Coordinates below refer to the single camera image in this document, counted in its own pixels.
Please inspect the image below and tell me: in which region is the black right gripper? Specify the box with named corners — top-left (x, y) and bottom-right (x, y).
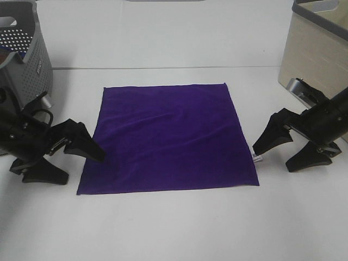
top-left (252, 88), bottom-right (347, 172)

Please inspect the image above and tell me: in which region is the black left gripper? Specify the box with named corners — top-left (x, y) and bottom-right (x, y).
top-left (1, 92), bottom-right (105, 185)

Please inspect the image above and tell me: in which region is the purple towel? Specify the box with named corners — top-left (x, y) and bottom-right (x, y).
top-left (77, 83), bottom-right (259, 195)

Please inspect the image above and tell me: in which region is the grey perforated laundry basket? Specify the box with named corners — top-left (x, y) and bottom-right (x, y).
top-left (1, 1), bottom-right (53, 109)

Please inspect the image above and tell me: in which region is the beige storage bin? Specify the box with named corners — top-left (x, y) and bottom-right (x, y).
top-left (278, 1), bottom-right (347, 98)

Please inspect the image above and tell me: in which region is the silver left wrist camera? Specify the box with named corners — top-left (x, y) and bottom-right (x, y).
top-left (41, 94), bottom-right (54, 109)

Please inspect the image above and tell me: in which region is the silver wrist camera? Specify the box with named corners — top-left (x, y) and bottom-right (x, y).
top-left (285, 78), bottom-right (310, 102)
top-left (41, 94), bottom-right (54, 109)

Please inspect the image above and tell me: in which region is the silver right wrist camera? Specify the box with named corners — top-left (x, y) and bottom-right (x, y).
top-left (285, 78), bottom-right (310, 102)

